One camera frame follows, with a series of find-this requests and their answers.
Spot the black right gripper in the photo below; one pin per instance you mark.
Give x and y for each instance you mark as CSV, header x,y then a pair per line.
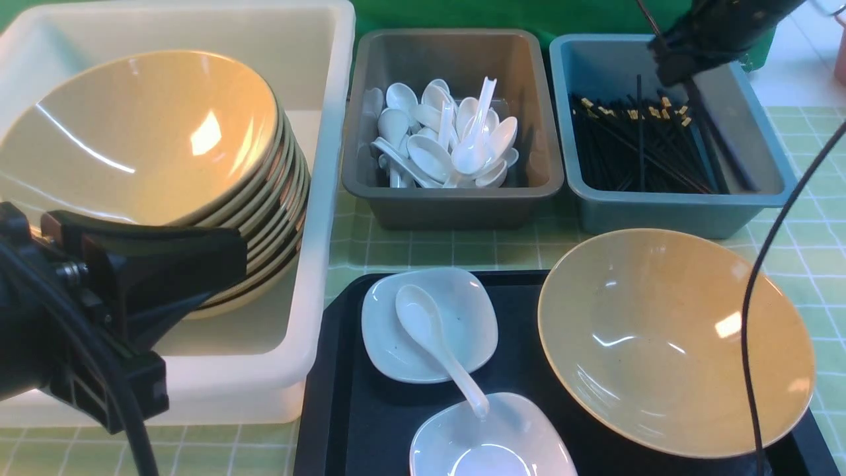
x,y
712,33

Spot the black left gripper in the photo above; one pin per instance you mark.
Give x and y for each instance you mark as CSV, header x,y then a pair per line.
x,y
133,282

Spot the white ceramic soup spoon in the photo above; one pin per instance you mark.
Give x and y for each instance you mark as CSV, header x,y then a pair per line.
x,y
420,317

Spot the tan noodle bowl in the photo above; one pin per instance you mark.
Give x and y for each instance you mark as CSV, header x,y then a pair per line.
x,y
643,329

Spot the white square dish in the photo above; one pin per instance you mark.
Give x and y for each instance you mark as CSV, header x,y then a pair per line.
x,y
515,438
468,319

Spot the top stacked tan bowl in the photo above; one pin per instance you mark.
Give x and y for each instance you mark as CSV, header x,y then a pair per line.
x,y
160,138

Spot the blue plastic chopstick bin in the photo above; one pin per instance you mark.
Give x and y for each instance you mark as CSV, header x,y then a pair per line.
x,y
603,66

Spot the pink container at edge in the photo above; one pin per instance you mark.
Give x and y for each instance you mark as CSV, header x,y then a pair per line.
x,y
839,69

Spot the stack of tan bowls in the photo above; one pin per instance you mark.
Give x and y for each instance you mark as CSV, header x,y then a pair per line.
x,y
270,214

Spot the large white plastic tub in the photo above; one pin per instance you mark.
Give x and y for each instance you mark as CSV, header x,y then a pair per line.
x,y
247,366

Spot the pile of black chopsticks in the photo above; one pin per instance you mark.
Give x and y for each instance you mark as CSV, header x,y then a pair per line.
x,y
643,141

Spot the green fabric backdrop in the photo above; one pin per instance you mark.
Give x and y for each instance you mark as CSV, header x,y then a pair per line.
x,y
544,19

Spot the grey plastic spoon bin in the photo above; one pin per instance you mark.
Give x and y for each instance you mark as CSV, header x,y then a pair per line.
x,y
463,58

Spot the black plastic serving tray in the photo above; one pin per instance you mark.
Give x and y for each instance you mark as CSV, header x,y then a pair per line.
x,y
356,421

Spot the pile of white spoons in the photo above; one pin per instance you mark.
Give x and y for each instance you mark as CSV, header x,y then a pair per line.
x,y
434,141

